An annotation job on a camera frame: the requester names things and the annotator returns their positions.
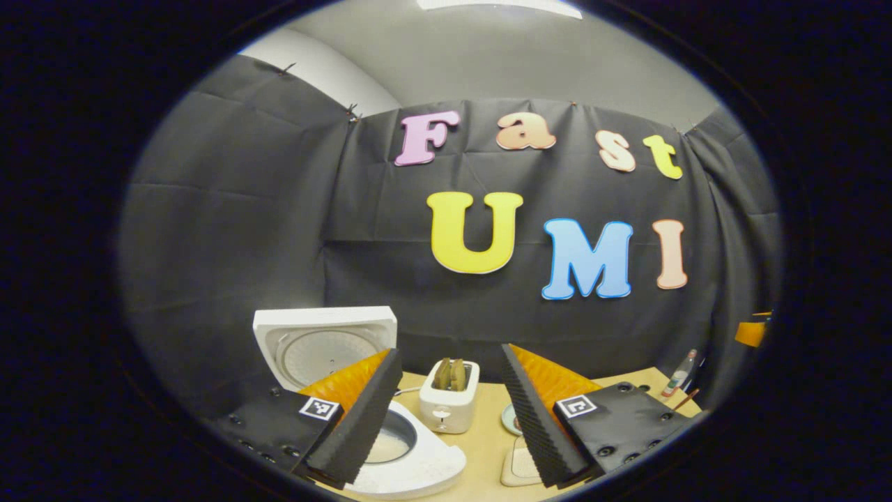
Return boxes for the white toaster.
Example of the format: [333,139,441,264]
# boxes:
[420,359,480,434]

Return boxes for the black backdrop cloth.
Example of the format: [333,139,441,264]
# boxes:
[118,54,783,419]

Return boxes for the ceiling light panel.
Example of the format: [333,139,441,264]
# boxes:
[418,0,583,20]

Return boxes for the white rice cooker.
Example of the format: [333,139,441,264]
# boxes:
[252,307,466,499]

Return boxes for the white rice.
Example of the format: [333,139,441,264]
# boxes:
[366,429,412,462]

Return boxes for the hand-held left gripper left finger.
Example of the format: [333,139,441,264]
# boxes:
[209,347,403,490]

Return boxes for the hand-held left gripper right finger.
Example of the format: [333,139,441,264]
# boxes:
[500,343,698,489]

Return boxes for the brown bread slices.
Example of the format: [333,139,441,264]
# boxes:
[433,358,468,391]

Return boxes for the cream cutting board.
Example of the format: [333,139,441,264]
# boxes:
[500,436,544,487]

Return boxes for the clear plastic bottle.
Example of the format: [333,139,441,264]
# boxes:
[662,349,698,398]

